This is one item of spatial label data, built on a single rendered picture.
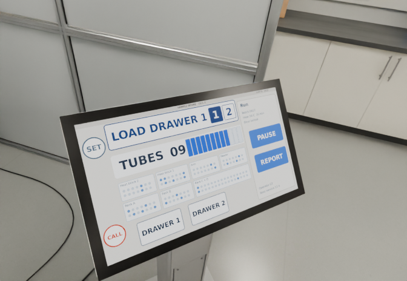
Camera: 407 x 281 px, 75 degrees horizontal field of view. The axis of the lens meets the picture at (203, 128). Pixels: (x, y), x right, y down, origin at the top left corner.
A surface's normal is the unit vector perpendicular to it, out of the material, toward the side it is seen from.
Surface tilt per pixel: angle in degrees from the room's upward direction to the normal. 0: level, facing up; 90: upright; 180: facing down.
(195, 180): 50
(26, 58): 90
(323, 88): 90
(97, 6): 90
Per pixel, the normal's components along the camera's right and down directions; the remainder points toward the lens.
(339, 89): -0.29, 0.55
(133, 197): 0.40, -0.07
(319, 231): 0.09, -0.80
